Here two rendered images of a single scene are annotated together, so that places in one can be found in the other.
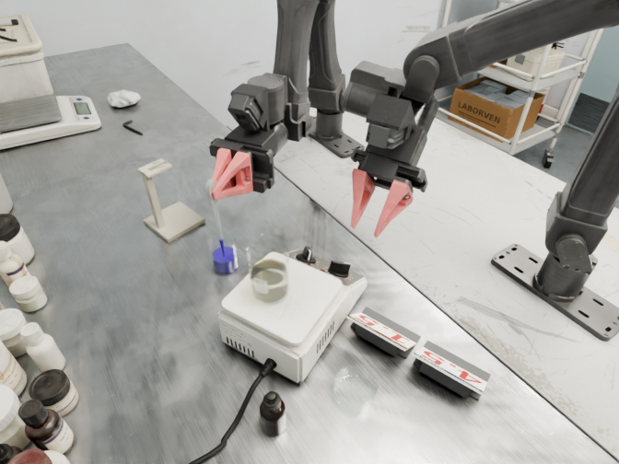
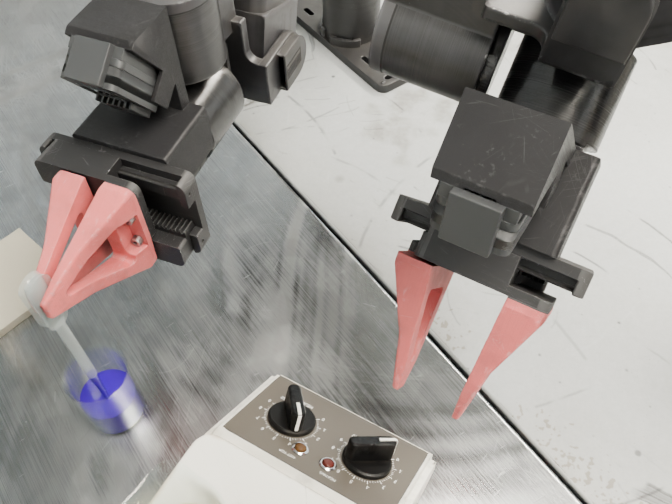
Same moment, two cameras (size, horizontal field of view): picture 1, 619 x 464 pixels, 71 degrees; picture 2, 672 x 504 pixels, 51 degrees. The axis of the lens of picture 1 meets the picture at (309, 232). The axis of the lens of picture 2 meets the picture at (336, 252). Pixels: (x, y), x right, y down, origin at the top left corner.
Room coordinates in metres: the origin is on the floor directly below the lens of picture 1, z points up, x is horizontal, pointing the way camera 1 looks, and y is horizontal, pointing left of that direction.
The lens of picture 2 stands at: (0.29, -0.03, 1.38)
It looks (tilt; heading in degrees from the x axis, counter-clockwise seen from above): 53 degrees down; 1
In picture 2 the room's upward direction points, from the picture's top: 2 degrees counter-clockwise
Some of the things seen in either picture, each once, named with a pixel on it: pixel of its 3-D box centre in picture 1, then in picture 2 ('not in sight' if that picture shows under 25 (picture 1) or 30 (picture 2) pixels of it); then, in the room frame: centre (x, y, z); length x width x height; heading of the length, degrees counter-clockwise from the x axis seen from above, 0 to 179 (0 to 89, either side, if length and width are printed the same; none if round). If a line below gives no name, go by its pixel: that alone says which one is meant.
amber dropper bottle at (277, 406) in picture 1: (273, 410); not in sight; (0.25, 0.04, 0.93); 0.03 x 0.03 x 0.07
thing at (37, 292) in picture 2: (212, 192); (44, 301); (0.51, 0.14, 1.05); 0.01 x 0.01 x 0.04; 69
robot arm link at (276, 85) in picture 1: (277, 108); (211, 30); (0.70, 0.06, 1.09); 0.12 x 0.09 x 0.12; 158
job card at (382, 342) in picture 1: (383, 327); not in sight; (0.38, -0.11, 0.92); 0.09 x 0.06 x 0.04; 54
